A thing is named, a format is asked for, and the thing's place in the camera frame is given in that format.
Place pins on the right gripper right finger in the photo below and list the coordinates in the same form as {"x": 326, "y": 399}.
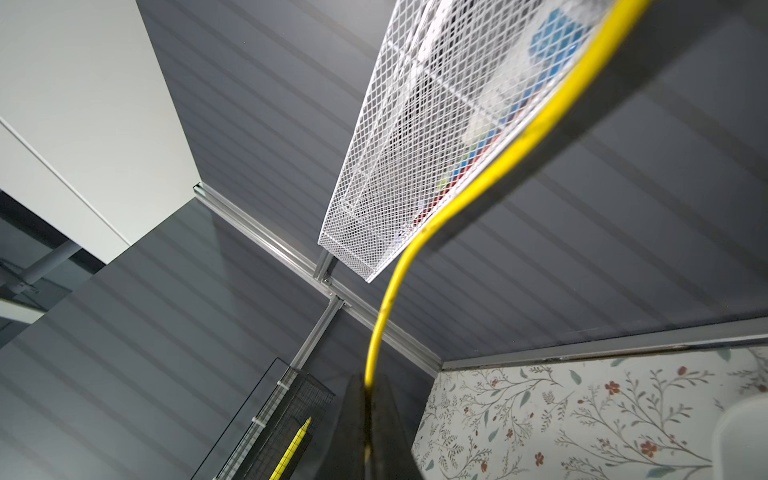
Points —
{"x": 391, "y": 456}

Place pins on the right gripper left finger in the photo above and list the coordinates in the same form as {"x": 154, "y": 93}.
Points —
{"x": 345, "y": 456}

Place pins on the yellow marker pen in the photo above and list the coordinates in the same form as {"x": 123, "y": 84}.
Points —
{"x": 290, "y": 451}

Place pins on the left white tray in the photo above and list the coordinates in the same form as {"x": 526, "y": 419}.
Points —
{"x": 739, "y": 442}

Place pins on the black wire basket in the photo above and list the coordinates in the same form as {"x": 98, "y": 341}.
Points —
{"x": 254, "y": 440}

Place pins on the white wire mesh basket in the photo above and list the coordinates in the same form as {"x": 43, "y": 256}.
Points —
{"x": 453, "y": 83}

